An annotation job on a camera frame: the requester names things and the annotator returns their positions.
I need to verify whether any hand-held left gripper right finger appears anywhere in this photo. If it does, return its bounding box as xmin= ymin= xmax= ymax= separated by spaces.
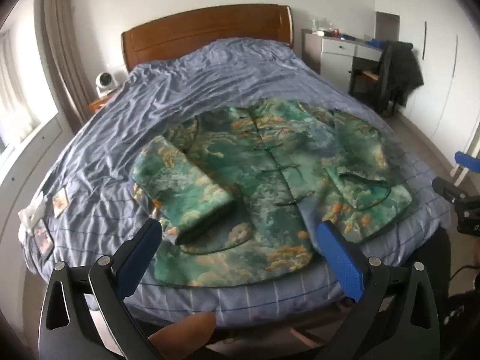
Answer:
xmin=317 ymin=220 xmax=439 ymax=360

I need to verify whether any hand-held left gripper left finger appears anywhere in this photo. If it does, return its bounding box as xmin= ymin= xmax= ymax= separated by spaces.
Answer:
xmin=39 ymin=218 xmax=163 ymax=360

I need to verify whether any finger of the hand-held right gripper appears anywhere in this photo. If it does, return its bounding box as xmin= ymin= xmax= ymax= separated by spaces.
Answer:
xmin=455 ymin=152 xmax=480 ymax=166

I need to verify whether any green printed padded jacket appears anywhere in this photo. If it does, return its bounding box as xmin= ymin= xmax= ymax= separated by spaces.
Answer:
xmin=129 ymin=97 xmax=413 ymax=289

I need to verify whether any person's left hand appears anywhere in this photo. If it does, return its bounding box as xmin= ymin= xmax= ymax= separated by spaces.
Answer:
xmin=148 ymin=312 xmax=217 ymax=360

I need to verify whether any small printed card packet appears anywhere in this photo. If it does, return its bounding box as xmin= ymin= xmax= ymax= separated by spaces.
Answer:
xmin=52 ymin=189 xmax=70 ymax=218

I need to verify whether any large printed card packet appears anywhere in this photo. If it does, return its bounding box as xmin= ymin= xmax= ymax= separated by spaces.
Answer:
xmin=32 ymin=218 xmax=55 ymax=260

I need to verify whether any white wardrobe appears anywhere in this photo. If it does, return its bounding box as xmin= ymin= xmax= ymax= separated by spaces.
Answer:
xmin=397 ymin=0 xmax=480 ymax=154

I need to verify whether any white plastic wrapper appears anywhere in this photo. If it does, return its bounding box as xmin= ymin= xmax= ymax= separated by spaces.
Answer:
xmin=19 ymin=195 xmax=48 ymax=234

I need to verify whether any black chair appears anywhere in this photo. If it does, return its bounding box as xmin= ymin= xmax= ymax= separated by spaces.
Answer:
xmin=348 ymin=41 xmax=399 ymax=116

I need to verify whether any wooden nightstand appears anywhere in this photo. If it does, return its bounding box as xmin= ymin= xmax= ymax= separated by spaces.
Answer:
xmin=88 ymin=93 xmax=118 ymax=115

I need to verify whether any bed with blue sheet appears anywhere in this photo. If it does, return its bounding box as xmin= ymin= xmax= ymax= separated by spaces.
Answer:
xmin=22 ymin=37 xmax=452 ymax=331

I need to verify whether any white desk with drawers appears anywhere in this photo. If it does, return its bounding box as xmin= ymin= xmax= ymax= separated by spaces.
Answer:
xmin=302 ymin=29 xmax=384 ymax=76

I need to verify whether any window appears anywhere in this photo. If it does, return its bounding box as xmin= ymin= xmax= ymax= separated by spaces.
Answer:
xmin=0 ymin=26 xmax=43 ymax=155

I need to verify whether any beige curtain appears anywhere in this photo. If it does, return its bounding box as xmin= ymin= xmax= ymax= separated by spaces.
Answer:
xmin=34 ymin=0 xmax=99 ymax=129

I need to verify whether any wooden bed headboard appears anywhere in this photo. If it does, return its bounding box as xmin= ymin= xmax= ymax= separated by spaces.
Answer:
xmin=121 ymin=4 xmax=294 ymax=73

